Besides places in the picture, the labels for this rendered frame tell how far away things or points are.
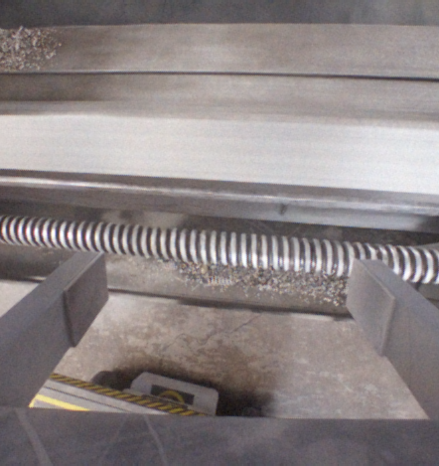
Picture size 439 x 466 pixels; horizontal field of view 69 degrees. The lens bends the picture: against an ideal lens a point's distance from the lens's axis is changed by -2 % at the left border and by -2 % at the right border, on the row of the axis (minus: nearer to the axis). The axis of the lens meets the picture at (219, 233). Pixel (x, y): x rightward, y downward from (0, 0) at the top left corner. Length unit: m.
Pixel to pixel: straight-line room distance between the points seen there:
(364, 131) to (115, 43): 0.25
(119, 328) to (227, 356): 0.39
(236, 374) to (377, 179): 0.94
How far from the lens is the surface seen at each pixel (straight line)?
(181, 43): 0.35
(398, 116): 0.31
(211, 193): 0.36
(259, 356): 1.14
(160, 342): 1.18
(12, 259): 0.92
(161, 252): 0.40
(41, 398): 1.02
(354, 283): 0.17
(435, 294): 0.53
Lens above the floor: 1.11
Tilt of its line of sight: 80 degrees down
